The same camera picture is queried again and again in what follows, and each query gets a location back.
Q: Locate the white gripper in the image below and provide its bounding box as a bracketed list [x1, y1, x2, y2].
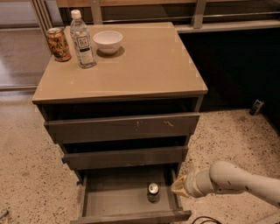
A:
[171, 169, 215, 198]

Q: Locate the green soda can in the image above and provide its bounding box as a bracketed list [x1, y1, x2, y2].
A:
[147, 183, 160, 203]

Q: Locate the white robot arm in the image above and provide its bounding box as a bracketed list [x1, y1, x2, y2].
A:
[171, 161, 280, 208]

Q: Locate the open bottom grey drawer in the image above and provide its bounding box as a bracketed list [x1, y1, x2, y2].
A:
[71, 165, 192, 224]

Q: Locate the grey drawer cabinet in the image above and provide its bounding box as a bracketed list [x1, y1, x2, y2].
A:
[32, 23, 207, 156]

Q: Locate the middle grey drawer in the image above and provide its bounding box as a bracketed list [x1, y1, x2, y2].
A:
[64, 146, 188, 170]

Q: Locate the top grey drawer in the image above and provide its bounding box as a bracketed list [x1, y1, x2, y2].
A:
[45, 113, 200, 144]

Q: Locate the orange brown drink can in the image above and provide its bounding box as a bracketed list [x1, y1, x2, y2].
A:
[46, 28, 72, 62]

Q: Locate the small grey floor device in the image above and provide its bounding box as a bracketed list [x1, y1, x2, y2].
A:
[249, 100, 264, 116]

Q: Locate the white ceramic bowl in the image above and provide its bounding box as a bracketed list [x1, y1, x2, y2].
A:
[93, 31, 123, 55]

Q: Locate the grey object floor corner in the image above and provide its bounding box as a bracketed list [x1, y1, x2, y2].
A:
[0, 210, 9, 220]

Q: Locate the clear plastic water bottle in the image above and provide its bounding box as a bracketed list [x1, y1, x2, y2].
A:
[70, 10, 95, 68]

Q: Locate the metal railing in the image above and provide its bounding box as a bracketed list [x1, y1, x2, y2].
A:
[27, 0, 280, 33]

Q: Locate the black floor cable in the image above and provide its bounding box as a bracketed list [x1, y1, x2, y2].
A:
[191, 215, 223, 224]

